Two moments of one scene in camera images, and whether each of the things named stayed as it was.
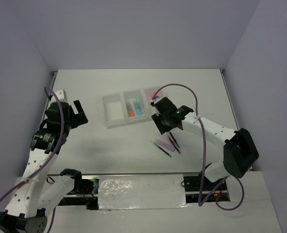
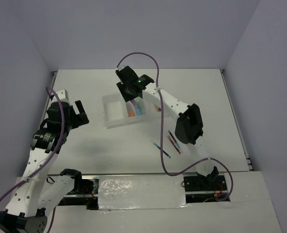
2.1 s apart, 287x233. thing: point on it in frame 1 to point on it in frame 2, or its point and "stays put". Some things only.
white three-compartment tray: x=128 y=107 stays put
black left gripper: x=79 y=119 stays put
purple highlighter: x=166 y=145 to x=134 y=102
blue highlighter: x=138 y=108 stays put
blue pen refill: x=161 y=149 stays put
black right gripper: x=160 y=127 to x=127 y=97
